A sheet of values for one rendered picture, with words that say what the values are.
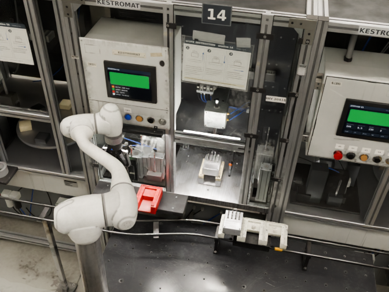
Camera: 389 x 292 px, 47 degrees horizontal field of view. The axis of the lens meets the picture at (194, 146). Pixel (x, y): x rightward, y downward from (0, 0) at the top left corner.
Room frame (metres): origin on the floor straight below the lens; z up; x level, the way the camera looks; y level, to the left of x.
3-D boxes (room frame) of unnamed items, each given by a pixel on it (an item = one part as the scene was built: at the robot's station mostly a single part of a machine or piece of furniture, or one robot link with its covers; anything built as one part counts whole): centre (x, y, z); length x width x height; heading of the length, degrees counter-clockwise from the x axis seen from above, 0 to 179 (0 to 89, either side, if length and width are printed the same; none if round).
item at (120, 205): (1.20, 0.28, 1.44); 0.18 x 0.14 x 0.13; 14
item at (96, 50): (1.95, 0.32, 1.60); 0.42 x 0.29 x 0.46; 80
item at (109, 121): (1.74, 0.42, 1.46); 0.13 x 0.11 x 0.16; 104
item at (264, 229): (1.58, -0.33, 0.84); 0.36 x 0.14 x 0.10; 80
